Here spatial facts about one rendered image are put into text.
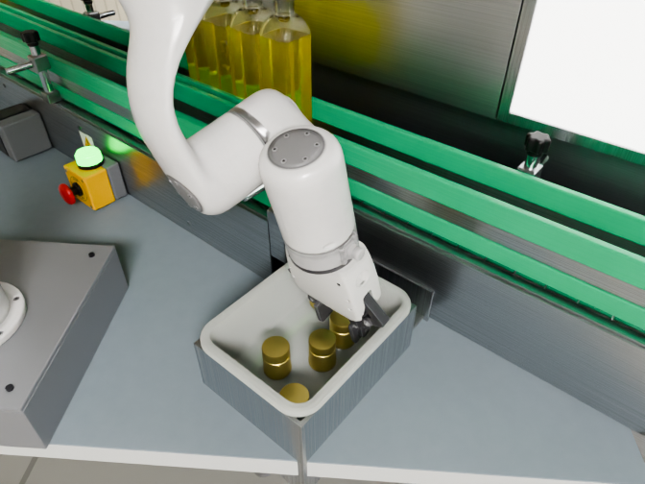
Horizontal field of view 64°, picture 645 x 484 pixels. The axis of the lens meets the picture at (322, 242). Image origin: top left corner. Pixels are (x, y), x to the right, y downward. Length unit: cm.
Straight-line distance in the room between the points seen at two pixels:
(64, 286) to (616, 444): 70
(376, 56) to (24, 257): 59
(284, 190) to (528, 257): 33
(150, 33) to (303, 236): 21
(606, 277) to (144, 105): 49
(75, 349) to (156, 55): 41
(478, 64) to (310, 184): 39
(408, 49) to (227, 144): 41
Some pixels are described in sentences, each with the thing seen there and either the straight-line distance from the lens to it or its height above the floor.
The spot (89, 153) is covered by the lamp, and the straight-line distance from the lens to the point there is 99.
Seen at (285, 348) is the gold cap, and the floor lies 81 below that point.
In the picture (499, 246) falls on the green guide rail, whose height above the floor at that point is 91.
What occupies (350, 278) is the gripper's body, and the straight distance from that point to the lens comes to 53.
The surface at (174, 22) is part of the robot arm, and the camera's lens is 44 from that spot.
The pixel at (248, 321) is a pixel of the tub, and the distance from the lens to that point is 67.
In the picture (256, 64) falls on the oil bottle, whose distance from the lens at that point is 80.
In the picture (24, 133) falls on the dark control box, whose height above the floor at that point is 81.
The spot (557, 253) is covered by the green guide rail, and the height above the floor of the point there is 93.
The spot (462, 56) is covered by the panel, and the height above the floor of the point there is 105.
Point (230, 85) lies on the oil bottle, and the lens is 86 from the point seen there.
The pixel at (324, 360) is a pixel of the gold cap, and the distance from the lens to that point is 65.
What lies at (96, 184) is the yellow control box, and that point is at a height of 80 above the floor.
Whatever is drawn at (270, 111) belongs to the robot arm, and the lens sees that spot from 49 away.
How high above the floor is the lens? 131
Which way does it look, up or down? 40 degrees down
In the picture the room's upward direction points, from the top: straight up
